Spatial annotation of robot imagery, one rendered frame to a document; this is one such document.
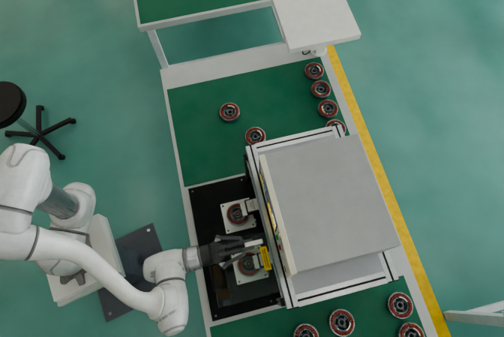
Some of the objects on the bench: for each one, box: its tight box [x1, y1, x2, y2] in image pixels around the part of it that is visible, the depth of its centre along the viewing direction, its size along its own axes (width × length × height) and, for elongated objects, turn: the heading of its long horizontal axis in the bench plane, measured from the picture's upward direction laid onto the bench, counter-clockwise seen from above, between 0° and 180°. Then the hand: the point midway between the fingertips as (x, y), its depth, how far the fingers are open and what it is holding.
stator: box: [329, 308, 355, 337], centre depth 165 cm, size 11×11×4 cm
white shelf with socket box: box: [269, 0, 362, 57], centre depth 198 cm, size 35×37×46 cm
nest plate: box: [221, 197, 256, 234], centre depth 183 cm, size 15×15×1 cm
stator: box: [227, 203, 249, 227], centre depth 181 cm, size 11×11×4 cm
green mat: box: [167, 56, 350, 187], centre depth 207 cm, size 94×61×1 cm, turn 104°
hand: (253, 243), depth 138 cm, fingers closed
